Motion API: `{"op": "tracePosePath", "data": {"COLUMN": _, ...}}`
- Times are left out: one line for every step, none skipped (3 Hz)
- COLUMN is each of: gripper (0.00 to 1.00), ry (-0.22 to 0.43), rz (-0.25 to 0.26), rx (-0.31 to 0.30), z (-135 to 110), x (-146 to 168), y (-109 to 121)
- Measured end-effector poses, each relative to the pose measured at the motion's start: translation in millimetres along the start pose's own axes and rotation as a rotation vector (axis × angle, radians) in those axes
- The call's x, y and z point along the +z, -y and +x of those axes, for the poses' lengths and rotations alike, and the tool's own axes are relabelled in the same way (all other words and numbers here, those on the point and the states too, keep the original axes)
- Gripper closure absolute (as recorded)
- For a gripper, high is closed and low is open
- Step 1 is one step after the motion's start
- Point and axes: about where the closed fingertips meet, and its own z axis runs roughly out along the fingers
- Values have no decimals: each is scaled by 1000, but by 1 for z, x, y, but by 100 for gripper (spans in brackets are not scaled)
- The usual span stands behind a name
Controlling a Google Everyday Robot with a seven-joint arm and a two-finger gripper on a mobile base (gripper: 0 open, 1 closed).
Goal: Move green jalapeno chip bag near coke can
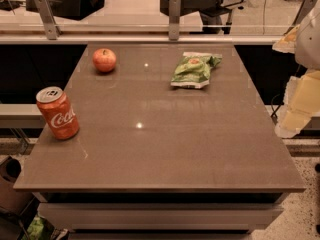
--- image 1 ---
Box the brown bin at left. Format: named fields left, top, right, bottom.
left=0, top=157, right=33, bottom=214

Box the grey table drawer base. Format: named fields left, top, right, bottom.
left=38, top=202, right=283, bottom=235

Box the middle metal rail bracket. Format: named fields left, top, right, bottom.
left=168, top=0, right=181, bottom=41

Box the red apple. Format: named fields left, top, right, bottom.
left=92, top=48, right=117, bottom=73

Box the green bag under table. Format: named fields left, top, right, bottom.
left=21, top=215, right=54, bottom=240

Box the black cable on floor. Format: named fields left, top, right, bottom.
left=269, top=93, right=285, bottom=119

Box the black office chair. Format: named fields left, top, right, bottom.
left=159, top=0, right=282, bottom=35

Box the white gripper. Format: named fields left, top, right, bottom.
left=272, top=7, right=320, bottom=138

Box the left metal rail bracket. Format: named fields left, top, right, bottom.
left=33, top=0, right=61, bottom=40

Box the green jalapeno chip bag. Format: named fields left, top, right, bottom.
left=171, top=52, right=222, bottom=89

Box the red coke can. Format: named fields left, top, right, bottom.
left=36, top=86, right=79, bottom=140

